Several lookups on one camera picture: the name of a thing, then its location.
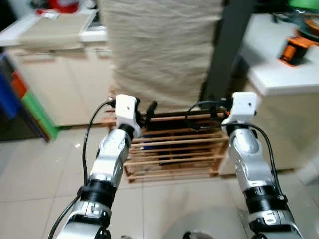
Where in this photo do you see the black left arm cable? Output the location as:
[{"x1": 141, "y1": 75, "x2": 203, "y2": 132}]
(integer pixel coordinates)
[{"x1": 47, "y1": 98, "x2": 118, "y2": 239}]

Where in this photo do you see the grey robot foot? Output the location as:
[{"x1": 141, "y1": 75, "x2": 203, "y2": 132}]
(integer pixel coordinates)
[{"x1": 181, "y1": 230, "x2": 211, "y2": 239}]

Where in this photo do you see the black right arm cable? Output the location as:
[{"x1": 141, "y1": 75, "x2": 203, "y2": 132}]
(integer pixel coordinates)
[{"x1": 185, "y1": 99, "x2": 280, "y2": 201}]

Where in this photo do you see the blue flat board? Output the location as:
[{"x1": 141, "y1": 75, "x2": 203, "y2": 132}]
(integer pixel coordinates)
[{"x1": 0, "y1": 72, "x2": 21, "y2": 120}]

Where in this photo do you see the small beige counter cloth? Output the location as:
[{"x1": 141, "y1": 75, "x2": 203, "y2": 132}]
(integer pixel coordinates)
[{"x1": 17, "y1": 13, "x2": 93, "y2": 51}]

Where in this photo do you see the green object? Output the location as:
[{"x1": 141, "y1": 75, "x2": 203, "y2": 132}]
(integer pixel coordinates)
[{"x1": 289, "y1": 0, "x2": 319, "y2": 11}]

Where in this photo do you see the red kitchen container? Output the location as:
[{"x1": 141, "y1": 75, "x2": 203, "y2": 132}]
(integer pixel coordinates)
[{"x1": 47, "y1": 0, "x2": 81, "y2": 14}]

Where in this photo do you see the cream cabinet with bar handles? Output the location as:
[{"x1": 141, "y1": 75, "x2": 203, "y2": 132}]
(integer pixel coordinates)
[{"x1": 0, "y1": 12, "x2": 116, "y2": 128}]

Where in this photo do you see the orange and black tool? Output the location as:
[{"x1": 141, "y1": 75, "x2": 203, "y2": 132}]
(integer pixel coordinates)
[{"x1": 279, "y1": 35, "x2": 313, "y2": 67}]

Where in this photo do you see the black fridge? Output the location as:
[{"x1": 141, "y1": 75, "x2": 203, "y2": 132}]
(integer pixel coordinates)
[{"x1": 0, "y1": 116, "x2": 49, "y2": 143}]

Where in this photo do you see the orange flat board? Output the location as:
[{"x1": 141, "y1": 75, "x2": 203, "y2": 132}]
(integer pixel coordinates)
[{"x1": 12, "y1": 72, "x2": 28, "y2": 99}]

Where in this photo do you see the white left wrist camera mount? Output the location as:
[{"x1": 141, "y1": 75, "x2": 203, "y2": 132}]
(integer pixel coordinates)
[{"x1": 114, "y1": 94, "x2": 142, "y2": 138}]

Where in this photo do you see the large beige draped cloth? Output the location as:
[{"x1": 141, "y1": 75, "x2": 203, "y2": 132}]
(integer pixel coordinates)
[{"x1": 97, "y1": 0, "x2": 224, "y2": 113}]

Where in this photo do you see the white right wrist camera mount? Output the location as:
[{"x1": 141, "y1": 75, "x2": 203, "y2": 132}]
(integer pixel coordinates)
[{"x1": 221, "y1": 92, "x2": 259, "y2": 128}]

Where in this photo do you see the white plastic object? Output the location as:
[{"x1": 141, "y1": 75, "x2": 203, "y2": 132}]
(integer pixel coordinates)
[{"x1": 294, "y1": 169, "x2": 319, "y2": 188}]

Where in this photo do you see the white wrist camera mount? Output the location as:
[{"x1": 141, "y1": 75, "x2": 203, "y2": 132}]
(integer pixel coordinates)
[
  {"x1": 221, "y1": 92, "x2": 259, "y2": 128},
  {"x1": 114, "y1": 94, "x2": 142, "y2": 138}
]

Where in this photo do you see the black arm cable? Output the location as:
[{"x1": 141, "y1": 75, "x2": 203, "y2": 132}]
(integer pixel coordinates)
[
  {"x1": 47, "y1": 98, "x2": 118, "y2": 239},
  {"x1": 185, "y1": 99, "x2": 280, "y2": 201}
]

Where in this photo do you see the cream cabinet with white top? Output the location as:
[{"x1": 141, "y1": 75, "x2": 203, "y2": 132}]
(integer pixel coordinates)
[{"x1": 219, "y1": 13, "x2": 319, "y2": 176}]

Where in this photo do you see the dark grey upright panel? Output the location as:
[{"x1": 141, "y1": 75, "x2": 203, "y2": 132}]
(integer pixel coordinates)
[{"x1": 201, "y1": 0, "x2": 258, "y2": 103}]

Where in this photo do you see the green flat board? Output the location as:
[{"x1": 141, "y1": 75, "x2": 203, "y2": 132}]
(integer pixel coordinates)
[{"x1": 20, "y1": 89, "x2": 60, "y2": 140}]

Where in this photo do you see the wooden slatted rack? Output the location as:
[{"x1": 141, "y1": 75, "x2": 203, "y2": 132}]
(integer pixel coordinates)
[{"x1": 104, "y1": 85, "x2": 231, "y2": 184}]

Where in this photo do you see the orange round disc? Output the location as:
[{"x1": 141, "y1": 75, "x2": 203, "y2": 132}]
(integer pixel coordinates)
[{"x1": 294, "y1": 17, "x2": 319, "y2": 43}]

